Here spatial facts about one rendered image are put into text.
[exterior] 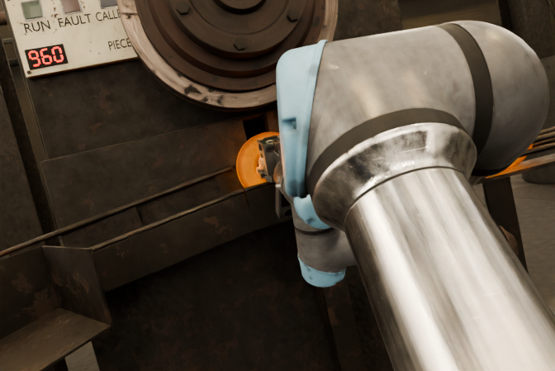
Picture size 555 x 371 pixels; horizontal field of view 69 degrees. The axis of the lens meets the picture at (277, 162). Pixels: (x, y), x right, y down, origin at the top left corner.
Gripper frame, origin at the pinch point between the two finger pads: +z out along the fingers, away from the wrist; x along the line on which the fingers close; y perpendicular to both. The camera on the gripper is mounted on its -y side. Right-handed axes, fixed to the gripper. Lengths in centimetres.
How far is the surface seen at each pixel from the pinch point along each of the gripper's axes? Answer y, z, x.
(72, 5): 39, 19, 34
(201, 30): 29.3, -5.5, 9.4
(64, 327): -9, -29, 41
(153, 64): 24.6, 2.0, 19.8
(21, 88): -3, 626, 236
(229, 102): 14.3, -0.7, 6.4
